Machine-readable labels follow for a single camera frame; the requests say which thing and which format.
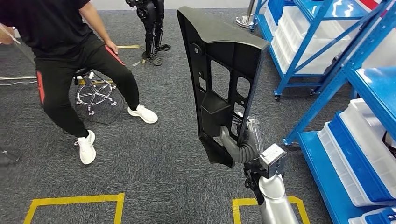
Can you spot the person's right hand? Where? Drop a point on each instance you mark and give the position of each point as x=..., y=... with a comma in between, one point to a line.
x=6, y=35

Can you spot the person's left forearm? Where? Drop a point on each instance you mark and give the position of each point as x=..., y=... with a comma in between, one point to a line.
x=100, y=29

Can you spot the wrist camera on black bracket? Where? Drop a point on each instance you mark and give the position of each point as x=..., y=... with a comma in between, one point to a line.
x=272, y=159

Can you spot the chrome stool with black seat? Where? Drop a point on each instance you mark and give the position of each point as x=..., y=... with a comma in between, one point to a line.
x=82, y=73

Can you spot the blue metal shelf rack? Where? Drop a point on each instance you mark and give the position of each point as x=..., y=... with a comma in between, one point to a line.
x=312, y=170
x=297, y=52

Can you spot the black plastic car part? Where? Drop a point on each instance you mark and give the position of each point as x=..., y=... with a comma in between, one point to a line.
x=216, y=34

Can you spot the chrome stanchion post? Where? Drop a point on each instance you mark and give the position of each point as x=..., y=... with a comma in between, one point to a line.
x=246, y=21

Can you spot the person's left hand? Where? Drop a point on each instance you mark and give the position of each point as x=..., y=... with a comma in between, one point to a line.
x=112, y=47

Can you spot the person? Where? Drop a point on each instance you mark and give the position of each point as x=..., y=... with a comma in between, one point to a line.
x=55, y=24

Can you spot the black part inside crate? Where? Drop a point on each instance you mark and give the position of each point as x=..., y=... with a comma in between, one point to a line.
x=389, y=140

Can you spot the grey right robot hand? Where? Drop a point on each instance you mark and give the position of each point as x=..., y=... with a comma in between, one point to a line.
x=250, y=148

